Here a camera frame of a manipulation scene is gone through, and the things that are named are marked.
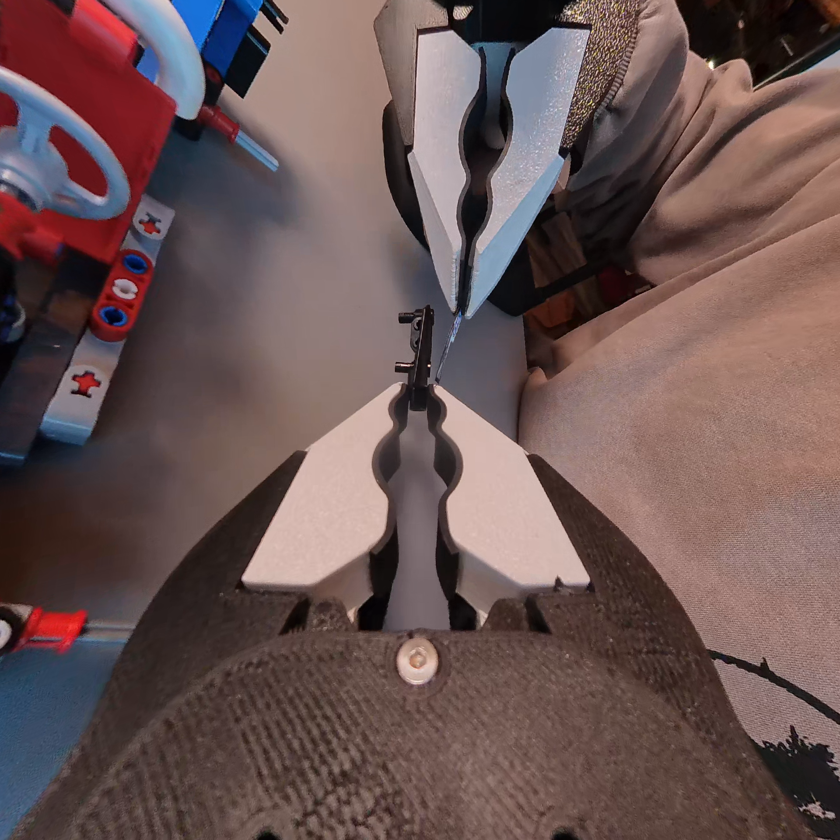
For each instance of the person's right forearm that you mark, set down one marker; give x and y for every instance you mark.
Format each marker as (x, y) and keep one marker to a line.
(656, 164)

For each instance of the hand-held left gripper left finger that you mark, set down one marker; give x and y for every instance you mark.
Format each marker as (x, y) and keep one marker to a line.
(321, 518)

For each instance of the person's torso beige hoodie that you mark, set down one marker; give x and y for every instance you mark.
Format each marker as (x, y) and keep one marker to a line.
(689, 492)

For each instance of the partly built lego car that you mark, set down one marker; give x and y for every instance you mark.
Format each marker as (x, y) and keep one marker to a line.
(79, 98)

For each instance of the small blue white sticker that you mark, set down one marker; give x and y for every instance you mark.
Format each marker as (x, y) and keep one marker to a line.
(449, 344)

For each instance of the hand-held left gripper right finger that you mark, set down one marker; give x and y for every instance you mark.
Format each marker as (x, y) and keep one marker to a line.
(512, 518)

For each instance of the black wrist rest pad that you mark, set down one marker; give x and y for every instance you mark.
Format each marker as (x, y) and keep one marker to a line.
(403, 190)

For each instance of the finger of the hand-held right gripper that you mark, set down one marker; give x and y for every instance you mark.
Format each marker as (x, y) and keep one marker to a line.
(538, 118)
(436, 131)

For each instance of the black lego subassembly red pin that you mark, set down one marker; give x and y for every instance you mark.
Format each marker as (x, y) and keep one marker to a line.
(420, 358)

